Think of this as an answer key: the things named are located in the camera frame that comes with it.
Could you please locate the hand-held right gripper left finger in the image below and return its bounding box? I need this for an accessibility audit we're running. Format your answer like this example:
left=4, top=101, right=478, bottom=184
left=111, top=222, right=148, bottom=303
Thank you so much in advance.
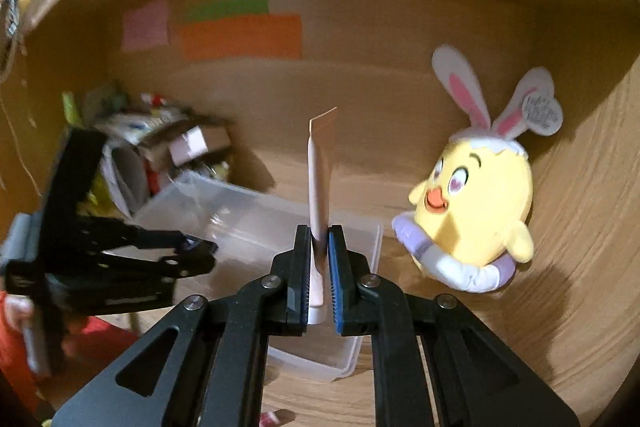
left=50, top=224, right=312, bottom=427

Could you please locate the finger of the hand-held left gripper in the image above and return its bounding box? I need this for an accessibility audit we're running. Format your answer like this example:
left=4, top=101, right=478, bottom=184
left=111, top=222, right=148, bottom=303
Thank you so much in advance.
left=82, top=216, right=219, bottom=254
left=47, top=251, right=217, bottom=282

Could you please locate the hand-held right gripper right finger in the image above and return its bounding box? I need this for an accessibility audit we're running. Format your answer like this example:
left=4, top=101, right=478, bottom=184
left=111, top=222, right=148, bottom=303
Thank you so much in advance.
left=327, top=224, right=581, bottom=427

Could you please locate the clear plastic storage box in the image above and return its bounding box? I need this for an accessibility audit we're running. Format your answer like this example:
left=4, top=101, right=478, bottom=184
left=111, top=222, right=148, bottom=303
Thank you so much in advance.
left=131, top=169, right=385, bottom=383

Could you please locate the pink cream tube white cap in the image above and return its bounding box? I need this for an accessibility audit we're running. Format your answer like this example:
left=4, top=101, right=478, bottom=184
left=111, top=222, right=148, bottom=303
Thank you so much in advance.
left=306, top=107, right=339, bottom=326

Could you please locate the person's left hand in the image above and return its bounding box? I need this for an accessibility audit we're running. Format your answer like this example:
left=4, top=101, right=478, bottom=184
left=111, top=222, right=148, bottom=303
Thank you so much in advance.
left=0, top=293, right=36, bottom=334

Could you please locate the white paper folder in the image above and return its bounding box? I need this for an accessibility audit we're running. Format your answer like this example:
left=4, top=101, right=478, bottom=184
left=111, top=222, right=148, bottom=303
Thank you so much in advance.
left=101, top=143, right=152, bottom=222

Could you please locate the small white cardboard box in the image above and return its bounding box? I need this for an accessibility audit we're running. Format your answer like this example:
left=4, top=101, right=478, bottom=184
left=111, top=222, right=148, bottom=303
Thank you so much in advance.
left=167, top=127, right=232, bottom=168

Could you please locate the pile of boxes and clutter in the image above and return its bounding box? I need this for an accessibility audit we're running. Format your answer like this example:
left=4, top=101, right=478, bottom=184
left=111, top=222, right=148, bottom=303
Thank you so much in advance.
left=92, top=93, right=233, bottom=152

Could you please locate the small pink packet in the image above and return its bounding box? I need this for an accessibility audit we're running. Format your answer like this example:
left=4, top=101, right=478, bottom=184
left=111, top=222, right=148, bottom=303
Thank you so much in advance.
left=259, top=408, right=297, bottom=427

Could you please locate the yellow chick plush toy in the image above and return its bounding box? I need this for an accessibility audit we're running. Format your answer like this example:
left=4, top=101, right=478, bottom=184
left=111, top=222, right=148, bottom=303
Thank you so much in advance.
left=391, top=46, right=564, bottom=293

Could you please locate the pink sticky note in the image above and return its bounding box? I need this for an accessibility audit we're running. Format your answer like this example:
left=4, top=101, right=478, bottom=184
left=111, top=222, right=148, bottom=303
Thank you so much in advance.
left=121, top=0, right=171, bottom=52

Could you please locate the orange sticky note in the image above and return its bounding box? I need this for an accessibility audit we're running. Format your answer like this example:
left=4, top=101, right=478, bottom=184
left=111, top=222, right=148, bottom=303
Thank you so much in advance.
left=179, top=13, right=303, bottom=62

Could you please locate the green sticky note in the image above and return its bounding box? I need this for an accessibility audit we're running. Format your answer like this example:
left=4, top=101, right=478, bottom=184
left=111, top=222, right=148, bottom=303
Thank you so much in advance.
left=184, top=0, right=270, bottom=24

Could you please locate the white cord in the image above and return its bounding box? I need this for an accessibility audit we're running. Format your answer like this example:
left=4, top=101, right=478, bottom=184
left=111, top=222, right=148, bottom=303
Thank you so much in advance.
left=0, top=27, right=42, bottom=198

